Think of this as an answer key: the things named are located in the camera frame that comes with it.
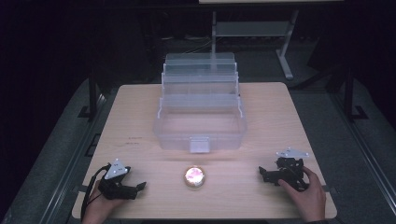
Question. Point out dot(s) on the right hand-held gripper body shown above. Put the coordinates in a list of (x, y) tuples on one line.
[(291, 169)]

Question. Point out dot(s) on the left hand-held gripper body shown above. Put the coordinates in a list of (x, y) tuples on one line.
[(116, 170)]

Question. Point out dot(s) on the person's right hand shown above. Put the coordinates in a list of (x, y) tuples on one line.
[(306, 196)]

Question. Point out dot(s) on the person's left hand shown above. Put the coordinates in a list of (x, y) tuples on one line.
[(99, 207)]

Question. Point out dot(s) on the small round pink-topped jar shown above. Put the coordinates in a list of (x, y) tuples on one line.
[(194, 176)]

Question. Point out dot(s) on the black metal stand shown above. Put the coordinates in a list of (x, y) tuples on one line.
[(350, 93), (92, 93)]

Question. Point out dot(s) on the clear plastic tiered storage box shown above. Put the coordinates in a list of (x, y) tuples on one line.
[(199, 112)]

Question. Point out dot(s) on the aluminium floor rail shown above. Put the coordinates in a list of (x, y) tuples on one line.
[(367, 155), (67, 174)]

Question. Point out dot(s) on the white metal desk frame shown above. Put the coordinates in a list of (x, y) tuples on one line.
[(255, 29)]

